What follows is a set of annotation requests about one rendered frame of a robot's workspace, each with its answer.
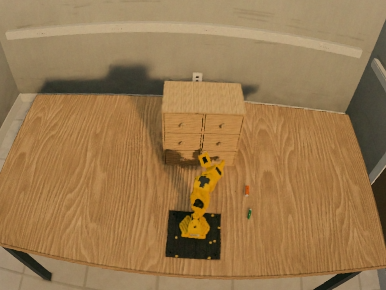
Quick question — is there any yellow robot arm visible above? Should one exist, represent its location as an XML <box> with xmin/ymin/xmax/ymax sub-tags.
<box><xmin>179</xmin><ymin>171</ymin><xmax>217</xmax><ymax>239</ymax></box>

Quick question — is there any wooden chest of drawers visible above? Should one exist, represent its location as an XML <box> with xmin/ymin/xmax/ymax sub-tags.
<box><xmin>162</xmin><ymin>81</ymin><xmax>246</xmax><ymax>166</ymax></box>

